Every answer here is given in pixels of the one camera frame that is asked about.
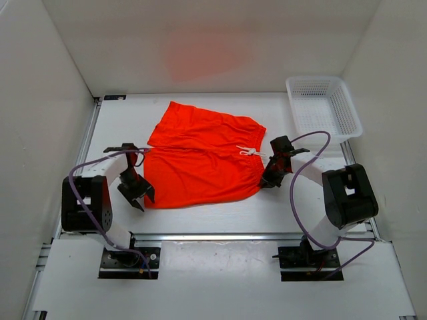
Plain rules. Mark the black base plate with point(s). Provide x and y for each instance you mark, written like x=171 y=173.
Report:
x=118 y=265
x=302 y=263

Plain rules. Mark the aluminium rail frame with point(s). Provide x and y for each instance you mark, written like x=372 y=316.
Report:
x=218 y=262

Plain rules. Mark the white plastic basket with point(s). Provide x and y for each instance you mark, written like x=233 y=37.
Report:
x=323 y=103

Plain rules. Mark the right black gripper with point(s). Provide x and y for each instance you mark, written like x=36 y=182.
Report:
x=267 y=180

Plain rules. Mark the orange shorts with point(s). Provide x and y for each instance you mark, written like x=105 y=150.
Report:
x=199 y=157

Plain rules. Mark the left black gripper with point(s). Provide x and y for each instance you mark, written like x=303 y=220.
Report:
x=145 y=187

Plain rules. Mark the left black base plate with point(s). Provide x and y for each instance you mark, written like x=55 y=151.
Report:
x=118 y=265

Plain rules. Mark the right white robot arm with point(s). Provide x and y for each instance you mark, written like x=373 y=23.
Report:
x=348 y=195

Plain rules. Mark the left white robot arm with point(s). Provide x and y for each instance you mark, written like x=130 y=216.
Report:
x=85 y=200

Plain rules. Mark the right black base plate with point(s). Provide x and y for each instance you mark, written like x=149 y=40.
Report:
x=302 y=263

